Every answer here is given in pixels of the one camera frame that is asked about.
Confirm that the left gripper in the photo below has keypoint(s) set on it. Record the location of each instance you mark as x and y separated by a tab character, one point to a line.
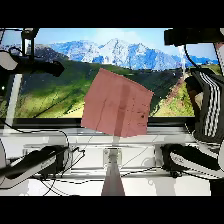
50	68

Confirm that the black white-striped garment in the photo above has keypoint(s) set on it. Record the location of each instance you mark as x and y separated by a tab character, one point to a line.
210	100

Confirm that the pink shirt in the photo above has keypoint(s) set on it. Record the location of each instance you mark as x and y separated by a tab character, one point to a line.
116	103

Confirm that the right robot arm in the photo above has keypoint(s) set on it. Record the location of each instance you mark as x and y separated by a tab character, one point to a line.
195	160

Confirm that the silver frame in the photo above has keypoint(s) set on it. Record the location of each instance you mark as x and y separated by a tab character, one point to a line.
113	160

